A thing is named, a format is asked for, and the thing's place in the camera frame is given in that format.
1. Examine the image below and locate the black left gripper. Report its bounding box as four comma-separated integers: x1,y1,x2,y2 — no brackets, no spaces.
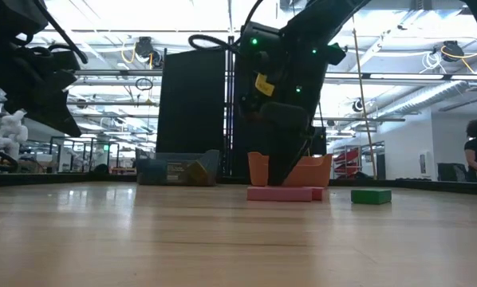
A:
0,41,83,139

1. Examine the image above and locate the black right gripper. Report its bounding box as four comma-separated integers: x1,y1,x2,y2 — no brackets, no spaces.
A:
238,22,328,187

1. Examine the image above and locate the long pink block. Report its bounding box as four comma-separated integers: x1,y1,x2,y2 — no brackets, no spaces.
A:
246,186,313,202

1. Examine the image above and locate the long green block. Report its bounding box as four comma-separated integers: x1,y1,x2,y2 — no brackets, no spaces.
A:
350,188,393,206

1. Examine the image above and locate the orange plastic bin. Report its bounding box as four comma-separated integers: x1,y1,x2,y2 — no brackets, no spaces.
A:
246,151,333,188

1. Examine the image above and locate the black computer case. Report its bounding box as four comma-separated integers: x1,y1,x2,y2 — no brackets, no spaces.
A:
312,126,328,157

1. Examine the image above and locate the red shelf rack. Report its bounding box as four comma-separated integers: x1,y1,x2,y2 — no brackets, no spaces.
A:
333,146,361,179

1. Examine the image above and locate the yellow gripper tag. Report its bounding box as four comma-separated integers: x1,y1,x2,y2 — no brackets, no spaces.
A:
254,73,276,98

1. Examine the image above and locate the black divider panel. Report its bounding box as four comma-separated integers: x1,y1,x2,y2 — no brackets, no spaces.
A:
155,48,306,179

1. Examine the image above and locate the grey translucent plastic bin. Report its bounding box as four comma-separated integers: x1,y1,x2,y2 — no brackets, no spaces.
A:
136,148,221,187

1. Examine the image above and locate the black chair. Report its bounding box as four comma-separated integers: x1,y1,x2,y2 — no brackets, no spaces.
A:
436,162,469,183

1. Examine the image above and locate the black workstation frame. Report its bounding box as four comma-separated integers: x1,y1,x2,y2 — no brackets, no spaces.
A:
49,135,122,175

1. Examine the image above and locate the black aluminium table frame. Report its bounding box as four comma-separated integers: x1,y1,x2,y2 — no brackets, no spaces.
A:
0,170,477,197

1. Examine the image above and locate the yellow hanging cable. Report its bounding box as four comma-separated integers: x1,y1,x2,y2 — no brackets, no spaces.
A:
350,15,378,180

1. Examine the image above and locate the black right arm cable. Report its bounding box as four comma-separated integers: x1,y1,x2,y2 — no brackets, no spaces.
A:
187,0,266,53

